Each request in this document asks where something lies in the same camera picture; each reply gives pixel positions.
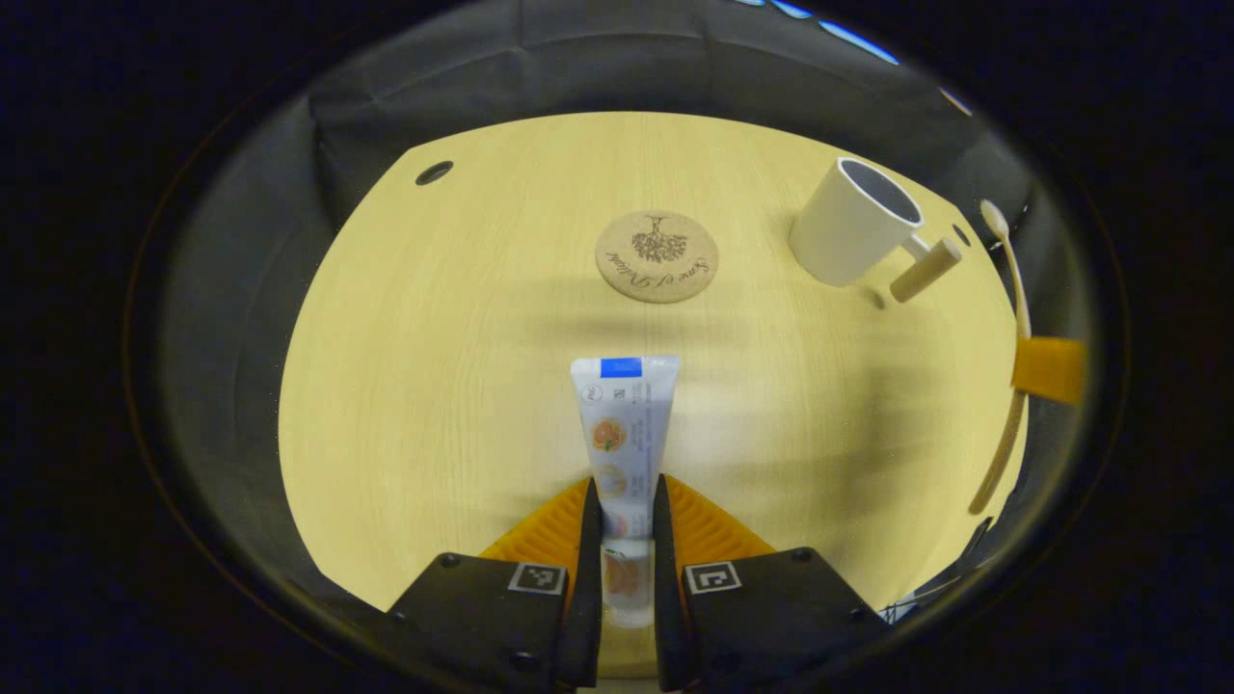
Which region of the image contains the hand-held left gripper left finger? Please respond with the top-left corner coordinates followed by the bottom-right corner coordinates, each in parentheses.
top-left (386, 474), bottom-right (604, 694)

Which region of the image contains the beige toothbrush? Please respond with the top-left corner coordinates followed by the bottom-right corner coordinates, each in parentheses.
top-left (967, 199), bottom-right (1033, 517)

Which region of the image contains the white cup with wooden handle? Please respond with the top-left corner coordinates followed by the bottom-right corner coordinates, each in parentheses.
top-left (789, 157), bottom-right (963, 305)

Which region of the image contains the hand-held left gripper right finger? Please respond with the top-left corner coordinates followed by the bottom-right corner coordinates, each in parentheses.
top-left (653, 472), bottom-right (893, 694)

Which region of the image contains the white toothpaste tube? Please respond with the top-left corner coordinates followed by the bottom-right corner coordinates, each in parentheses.
top-left (571, 355), bottom-right (681, 629)

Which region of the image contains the round cork coaster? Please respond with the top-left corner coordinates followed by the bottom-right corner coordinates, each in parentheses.
top-left (595, 210), bottom-right (720, 305)

